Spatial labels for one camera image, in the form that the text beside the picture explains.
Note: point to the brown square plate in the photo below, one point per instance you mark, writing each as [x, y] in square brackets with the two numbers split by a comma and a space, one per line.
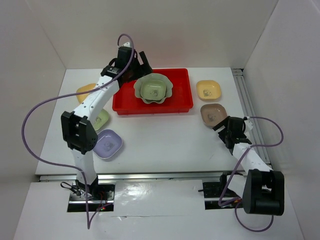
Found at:
[212, 114]

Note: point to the yellow square plate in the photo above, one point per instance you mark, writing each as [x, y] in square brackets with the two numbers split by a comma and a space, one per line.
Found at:
[208, 90]
[85, 92]

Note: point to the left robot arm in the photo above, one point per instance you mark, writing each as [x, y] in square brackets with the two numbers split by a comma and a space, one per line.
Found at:
[77, 126]

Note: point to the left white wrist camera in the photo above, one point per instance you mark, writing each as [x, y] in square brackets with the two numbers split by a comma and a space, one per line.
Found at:
[127, 44]

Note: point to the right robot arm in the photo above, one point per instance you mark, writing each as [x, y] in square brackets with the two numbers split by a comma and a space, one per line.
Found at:
[264, 188]

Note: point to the aluminium rail front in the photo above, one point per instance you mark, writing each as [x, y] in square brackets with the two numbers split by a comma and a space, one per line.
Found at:
[138, 176]

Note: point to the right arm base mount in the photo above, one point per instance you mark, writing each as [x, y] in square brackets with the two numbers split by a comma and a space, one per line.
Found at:
[211, 192]

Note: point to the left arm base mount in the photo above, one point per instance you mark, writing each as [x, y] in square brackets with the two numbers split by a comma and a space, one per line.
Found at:
[103, 199]

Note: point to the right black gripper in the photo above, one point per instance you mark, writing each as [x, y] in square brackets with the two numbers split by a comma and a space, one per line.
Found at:
[221, 133]

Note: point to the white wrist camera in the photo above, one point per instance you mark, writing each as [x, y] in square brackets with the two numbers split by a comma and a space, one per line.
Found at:
[248, 125]
[127, 44]

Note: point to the purple square plate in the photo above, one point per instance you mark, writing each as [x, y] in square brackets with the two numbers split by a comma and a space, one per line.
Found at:
[108, 143]

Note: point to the yellow square plate left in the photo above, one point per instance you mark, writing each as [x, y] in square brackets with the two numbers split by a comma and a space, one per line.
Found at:
[85, 92]

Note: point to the yellow square plate right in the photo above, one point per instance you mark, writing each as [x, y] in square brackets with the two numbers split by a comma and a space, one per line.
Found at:
[208, 90]

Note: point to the green square plate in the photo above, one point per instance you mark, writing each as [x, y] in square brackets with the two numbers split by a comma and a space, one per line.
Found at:
[101, 119]
[153, 90]

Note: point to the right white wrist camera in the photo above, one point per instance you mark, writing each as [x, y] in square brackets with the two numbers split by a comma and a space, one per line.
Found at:
[248, 125]

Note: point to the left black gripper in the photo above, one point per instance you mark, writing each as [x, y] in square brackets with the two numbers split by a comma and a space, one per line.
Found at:
[143, 69]

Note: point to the large green scalloped bowl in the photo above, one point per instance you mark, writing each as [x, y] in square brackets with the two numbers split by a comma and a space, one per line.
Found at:
[153, 76]

